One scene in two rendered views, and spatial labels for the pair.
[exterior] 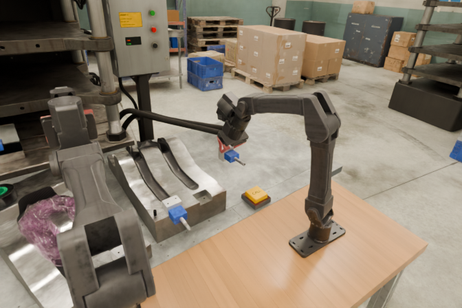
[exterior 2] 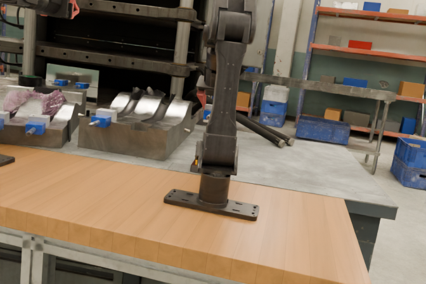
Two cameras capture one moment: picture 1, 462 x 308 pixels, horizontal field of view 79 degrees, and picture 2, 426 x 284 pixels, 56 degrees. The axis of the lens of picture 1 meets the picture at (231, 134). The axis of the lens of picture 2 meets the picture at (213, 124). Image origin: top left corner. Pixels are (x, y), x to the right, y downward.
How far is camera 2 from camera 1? 93 cm
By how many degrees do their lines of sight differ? 45
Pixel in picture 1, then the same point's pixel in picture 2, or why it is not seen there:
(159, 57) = (251, 49)
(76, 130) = not seen: outside the picture
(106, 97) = (172, 66)
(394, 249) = (293, 258)
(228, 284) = (73, 176)
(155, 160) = (148, 104)
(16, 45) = (123, 6)
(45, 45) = (143, 10)
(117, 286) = not seen: outside the picture
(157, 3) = not seen: outside the picture
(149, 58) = not seen: hidden behind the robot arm
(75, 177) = not seen: outside the picture
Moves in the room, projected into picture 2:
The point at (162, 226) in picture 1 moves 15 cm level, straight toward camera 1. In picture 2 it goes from (85, 128) to (42, 134)
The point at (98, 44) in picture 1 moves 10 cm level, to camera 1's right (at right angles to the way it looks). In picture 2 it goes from (178, 12) to (193, 12)
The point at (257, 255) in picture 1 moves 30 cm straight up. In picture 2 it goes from (129, 182) to (141, 53)
